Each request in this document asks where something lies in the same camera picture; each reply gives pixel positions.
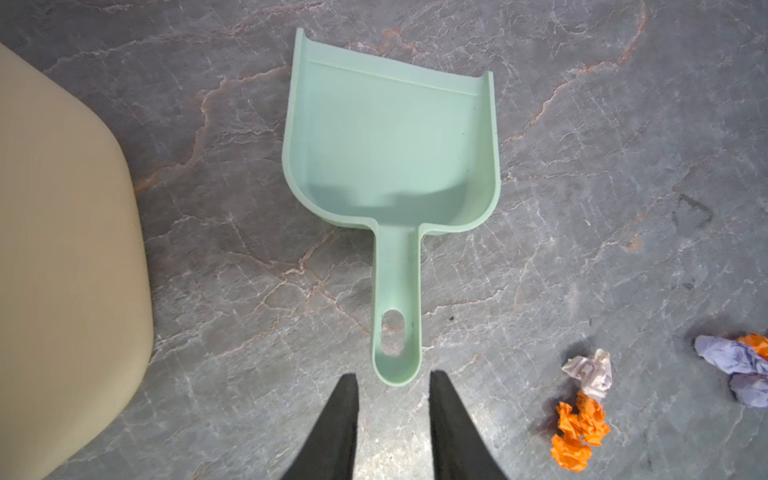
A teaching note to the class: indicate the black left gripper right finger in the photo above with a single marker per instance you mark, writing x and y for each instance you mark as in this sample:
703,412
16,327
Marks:
457,447

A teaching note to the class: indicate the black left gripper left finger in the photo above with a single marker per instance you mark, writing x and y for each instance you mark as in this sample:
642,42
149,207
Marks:
330,448

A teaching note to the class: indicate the green plastic dustpan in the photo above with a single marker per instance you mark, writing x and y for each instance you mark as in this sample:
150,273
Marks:
399,150

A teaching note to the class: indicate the orange paper scrap near brush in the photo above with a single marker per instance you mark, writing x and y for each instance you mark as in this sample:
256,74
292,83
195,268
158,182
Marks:
580,428

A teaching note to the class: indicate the pale crumpled paper scrap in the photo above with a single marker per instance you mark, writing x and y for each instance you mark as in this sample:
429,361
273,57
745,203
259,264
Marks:
594,374

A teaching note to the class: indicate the beige bin with yellow bag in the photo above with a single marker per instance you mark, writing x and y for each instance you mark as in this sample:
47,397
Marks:
76,313

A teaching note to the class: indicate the purple paper scrap far right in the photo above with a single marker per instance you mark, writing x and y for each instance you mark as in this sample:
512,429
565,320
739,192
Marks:
730,356

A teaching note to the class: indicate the orange paper scrap far right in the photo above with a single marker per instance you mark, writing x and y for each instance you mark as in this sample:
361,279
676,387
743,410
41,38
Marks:
758,343

